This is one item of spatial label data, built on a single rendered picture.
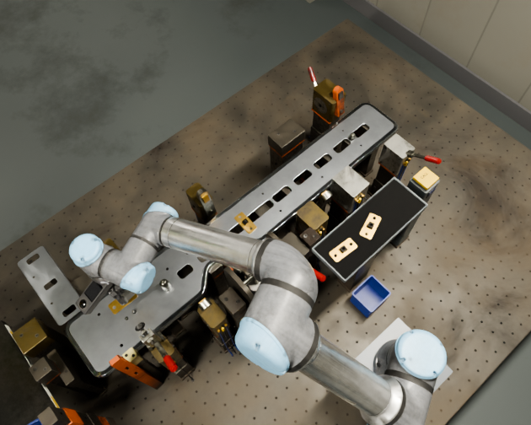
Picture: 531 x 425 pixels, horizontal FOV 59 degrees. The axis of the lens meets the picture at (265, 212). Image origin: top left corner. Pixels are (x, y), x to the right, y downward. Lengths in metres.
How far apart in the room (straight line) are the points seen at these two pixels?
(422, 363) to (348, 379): 0.22
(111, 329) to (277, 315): 0.81
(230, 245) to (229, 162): 1.14
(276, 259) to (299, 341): 0.16
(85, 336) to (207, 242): 0.69
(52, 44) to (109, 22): 0.45
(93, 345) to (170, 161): 0.93
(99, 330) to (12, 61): 2.75
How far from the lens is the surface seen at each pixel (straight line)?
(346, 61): 2.50
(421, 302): 1.90
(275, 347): 0.88
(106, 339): 1.59
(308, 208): 1.56
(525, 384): 2.74
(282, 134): 1.78
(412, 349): 1.19
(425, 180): 1.58
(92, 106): 3.46
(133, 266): 1.11
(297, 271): 0.91
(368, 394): 1.08
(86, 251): 1.14
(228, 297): 1.41
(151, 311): 1.57
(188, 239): 1.07
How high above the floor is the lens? 2.46
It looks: 63 degrees down
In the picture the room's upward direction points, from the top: 4 degrees counter-clockwise
